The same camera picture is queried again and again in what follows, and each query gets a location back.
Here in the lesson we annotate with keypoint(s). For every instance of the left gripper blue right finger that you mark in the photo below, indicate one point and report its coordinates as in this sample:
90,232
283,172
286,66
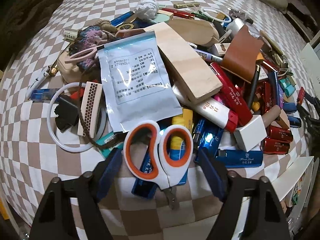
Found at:
214,172

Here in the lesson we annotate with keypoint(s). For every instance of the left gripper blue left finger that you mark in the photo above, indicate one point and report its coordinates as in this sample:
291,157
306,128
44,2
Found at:
105,172

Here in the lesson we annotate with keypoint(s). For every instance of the orange white scissors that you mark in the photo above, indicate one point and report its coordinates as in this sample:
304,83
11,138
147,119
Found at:
166,172

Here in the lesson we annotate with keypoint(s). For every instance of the teal lighter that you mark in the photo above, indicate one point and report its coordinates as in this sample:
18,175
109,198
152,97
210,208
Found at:
287,86

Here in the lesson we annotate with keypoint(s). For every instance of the white red lighter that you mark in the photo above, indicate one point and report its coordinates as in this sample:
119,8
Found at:
212,110

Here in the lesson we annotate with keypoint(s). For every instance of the honeycomb match box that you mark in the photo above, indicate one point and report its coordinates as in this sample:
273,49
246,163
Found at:
90,106

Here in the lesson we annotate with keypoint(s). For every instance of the red metallic pen box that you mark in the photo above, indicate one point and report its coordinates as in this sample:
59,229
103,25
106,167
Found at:
233,98

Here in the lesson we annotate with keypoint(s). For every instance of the white cardboard sorting box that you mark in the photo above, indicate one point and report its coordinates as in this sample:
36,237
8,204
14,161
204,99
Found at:
294,188

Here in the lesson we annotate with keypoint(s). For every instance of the blue white foil pouch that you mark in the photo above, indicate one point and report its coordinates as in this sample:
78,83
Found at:
135,82

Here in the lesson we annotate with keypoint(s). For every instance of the brown leather case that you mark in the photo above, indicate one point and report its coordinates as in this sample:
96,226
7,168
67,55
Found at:
241,55

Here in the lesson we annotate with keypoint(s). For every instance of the light wooden block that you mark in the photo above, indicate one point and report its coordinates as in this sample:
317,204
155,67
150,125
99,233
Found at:
197,80

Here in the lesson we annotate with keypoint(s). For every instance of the crochet purple pouch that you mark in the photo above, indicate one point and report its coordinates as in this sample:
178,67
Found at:
90,37

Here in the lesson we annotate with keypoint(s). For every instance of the white knotted ball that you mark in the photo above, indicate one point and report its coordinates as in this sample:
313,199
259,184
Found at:
146,9

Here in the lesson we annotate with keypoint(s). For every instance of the dark brown folded blanket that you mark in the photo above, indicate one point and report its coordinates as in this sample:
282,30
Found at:
20,21

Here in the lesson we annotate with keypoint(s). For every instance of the white cube stamp handle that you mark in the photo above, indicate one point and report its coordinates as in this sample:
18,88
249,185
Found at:
250,135

